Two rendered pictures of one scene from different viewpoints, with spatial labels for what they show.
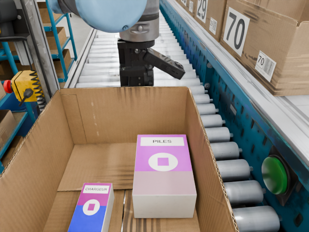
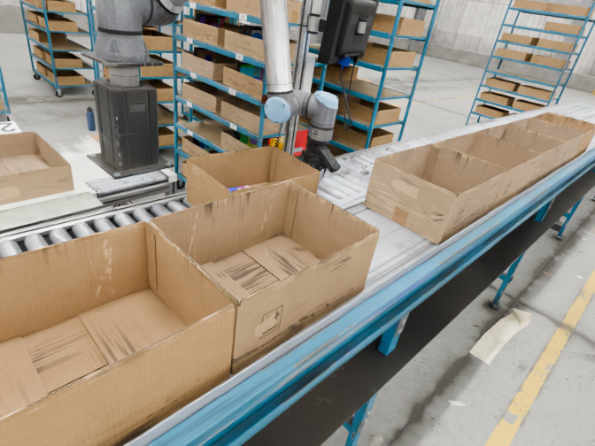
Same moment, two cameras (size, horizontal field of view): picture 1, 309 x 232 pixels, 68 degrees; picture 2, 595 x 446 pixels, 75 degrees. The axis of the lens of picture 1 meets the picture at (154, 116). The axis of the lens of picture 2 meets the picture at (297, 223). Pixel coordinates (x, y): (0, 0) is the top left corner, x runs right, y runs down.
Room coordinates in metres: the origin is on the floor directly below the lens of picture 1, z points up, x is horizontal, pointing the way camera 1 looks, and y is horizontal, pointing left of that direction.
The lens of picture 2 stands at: (-0.51, -1.02, 1.46)
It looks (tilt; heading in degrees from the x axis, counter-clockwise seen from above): 30 degrees down; 47
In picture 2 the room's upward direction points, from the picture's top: 9 degrees clockwise
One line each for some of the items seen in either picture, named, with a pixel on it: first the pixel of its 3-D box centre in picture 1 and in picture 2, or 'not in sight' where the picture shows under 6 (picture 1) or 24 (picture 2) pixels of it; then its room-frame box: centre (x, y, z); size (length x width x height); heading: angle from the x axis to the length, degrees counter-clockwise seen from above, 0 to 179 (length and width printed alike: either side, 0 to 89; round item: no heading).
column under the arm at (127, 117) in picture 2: not in sight; (127, 124); (-0.01, 0.61, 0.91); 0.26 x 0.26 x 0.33; 8
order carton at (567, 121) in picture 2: not in sight; (559, 134); (2.25, -0.26, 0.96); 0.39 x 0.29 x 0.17; 6
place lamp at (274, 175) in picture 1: (271, 175); not in sight; (0.29, -0.23, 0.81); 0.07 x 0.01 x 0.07; 6
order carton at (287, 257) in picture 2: not in sight; (266, 258); (-0.07, -0.48, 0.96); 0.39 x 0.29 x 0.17; 6
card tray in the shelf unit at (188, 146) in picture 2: not in sight; (213, 149); (0.87, 1.48, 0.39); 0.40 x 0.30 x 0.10; 96
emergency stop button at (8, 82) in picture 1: (13, 86); not in sight; (0.60, 0.42, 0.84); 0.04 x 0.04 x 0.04; 6
